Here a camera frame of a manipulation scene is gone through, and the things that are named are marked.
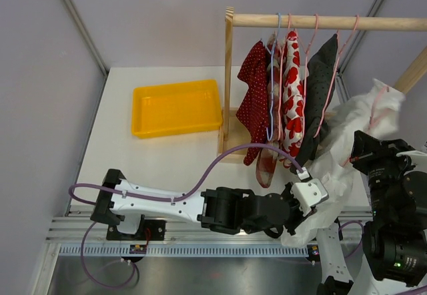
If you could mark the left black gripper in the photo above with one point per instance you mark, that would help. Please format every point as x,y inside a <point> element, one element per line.
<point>299,214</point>

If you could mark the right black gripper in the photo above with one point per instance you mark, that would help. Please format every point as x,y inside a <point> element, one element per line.
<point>368,149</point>

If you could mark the pink wire hanger white skirt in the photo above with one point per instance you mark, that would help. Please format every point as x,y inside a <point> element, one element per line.
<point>363,112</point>

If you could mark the white pleated skirt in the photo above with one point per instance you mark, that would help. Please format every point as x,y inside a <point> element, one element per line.
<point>338,180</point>

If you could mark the dark grey dotted skirt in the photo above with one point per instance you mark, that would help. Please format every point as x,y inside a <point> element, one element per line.
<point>320,68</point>

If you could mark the pink wire hanger grey skirt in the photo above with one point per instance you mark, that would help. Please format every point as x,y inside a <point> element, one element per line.
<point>340,50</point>

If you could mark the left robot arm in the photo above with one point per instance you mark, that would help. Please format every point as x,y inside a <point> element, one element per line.
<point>123,205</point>

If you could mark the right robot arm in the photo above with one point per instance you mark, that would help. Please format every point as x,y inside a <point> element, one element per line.
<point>394,241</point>

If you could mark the red plaid skirt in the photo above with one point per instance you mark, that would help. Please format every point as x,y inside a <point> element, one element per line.
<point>267,159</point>

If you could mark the white red floral skirt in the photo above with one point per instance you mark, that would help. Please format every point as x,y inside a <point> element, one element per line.
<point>292,115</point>

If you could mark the dark red polka dot skirt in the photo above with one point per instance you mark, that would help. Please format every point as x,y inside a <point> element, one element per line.
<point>253,111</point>

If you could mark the wooden clothes rack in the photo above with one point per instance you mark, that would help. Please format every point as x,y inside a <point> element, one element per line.
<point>232,132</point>

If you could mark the yellow plastic tray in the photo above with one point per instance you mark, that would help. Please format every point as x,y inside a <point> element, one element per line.
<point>175,109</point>

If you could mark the small circuit board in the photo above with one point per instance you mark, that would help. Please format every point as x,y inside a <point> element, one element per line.
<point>137,249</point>

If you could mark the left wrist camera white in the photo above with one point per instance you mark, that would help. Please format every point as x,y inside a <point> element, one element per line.
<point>309,191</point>

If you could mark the pink wire hanger floral skirt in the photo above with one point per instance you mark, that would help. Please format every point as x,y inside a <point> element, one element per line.
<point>307,54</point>

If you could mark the blue wire hanger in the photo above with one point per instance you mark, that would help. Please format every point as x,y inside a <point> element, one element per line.
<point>270,129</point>

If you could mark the pink wire hanger plaid skirt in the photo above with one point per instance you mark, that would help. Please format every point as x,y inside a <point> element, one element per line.
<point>282,61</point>

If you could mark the white slotted cable duct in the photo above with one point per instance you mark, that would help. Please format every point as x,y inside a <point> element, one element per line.
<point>186,250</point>

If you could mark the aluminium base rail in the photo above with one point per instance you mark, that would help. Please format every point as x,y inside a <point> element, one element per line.
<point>71,229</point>

